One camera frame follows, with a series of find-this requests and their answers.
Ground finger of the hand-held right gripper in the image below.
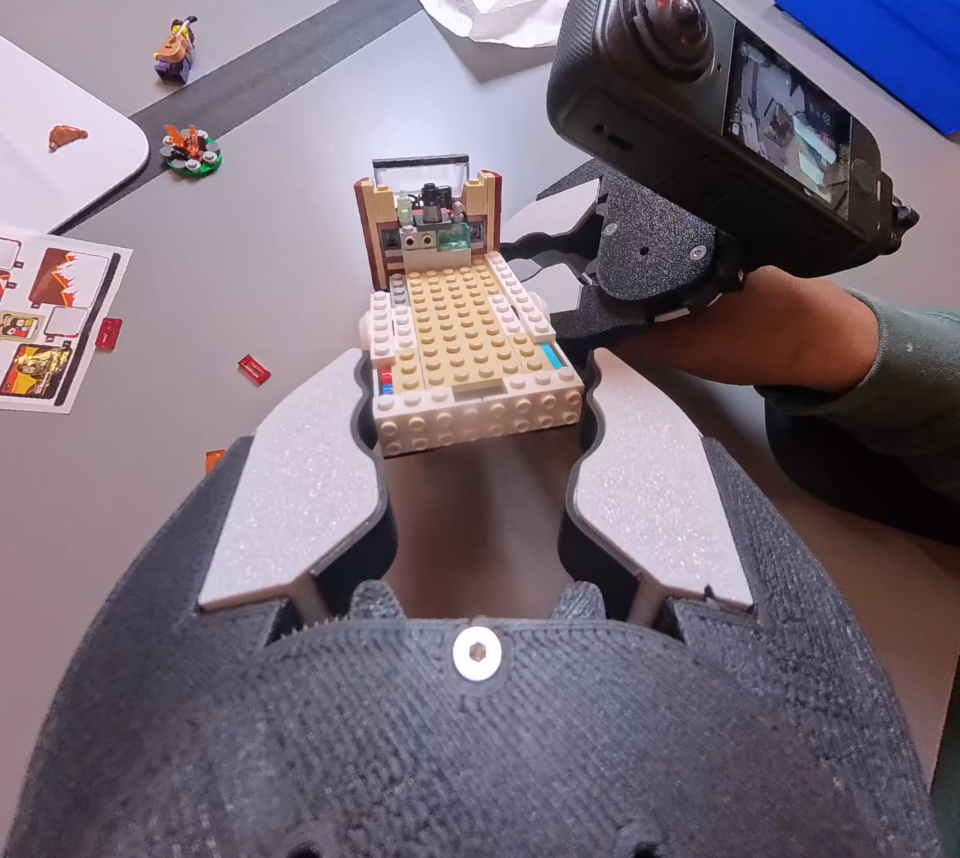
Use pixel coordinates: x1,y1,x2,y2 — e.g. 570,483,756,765
499,196,603,253
516,249,595,317

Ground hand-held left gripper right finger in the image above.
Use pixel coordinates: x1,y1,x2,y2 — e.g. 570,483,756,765
561,348,756,628

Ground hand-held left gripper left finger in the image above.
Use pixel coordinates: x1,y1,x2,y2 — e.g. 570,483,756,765
197,348,396,625

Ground tan white red brick vehicle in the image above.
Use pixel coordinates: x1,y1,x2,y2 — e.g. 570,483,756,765
354,153,588,461

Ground grey desk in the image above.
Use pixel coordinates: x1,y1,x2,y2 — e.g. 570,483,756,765
0,0,960,799

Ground person's right hand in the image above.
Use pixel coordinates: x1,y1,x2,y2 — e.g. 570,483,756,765
621,267,880,394

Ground printed sticker sheet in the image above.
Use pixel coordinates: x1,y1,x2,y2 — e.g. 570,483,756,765
0,225,135,416

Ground brick campfire build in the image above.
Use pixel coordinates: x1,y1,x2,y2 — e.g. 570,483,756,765
160,123,225,179

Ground white booklet stand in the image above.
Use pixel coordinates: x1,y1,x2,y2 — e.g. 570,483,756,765
0,36,152,234

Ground purple brick minifigure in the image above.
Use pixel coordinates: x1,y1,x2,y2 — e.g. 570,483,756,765
153,13,201,87

